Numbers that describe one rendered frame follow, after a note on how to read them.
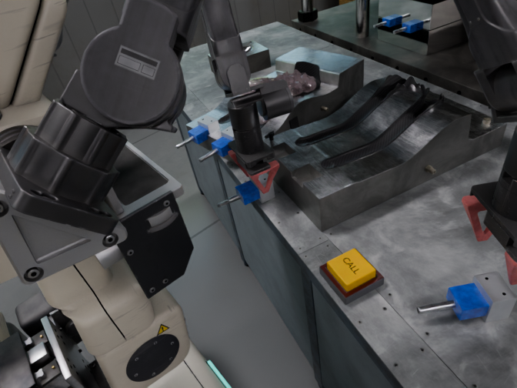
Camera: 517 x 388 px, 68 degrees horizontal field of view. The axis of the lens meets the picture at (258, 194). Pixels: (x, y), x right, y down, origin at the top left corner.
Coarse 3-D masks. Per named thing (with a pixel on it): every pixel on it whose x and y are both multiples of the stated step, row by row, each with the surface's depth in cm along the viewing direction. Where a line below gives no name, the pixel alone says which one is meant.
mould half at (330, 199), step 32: (416, 96) 87; (320, 128) 92; (384, 128) 85; (416, 128) 80; (448, 128) 77; (480, 128) 86; (288, 160) 83; (320, 160) 81; (384, 160) 79; (416, 160) 79; (448, 160) 84; (288, 192) 87; (320, 192) 73; (352, 192) 75; (384, 192) 80; (320, 224) 76
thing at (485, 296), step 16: (496, 272) 58; (464, 288) 58; (480, 288) 57; (496, 288) 56; (432, 304) 58; (448, 304) 58; (464, 304) 56; (480, 304) 56; (496, 304) 55; (512, 304) 55; (496, 320) 58
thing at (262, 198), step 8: (248, 176) 88; (264, 176) 86; (248, 184) 87; (264, 184) 84; (272, 184) 86; (240, 192) 85; (248, 192) 84; (256, 192) 85; (272, 192) 87; (232, 200) 85; (248, 200) 85; (264, 200) 87
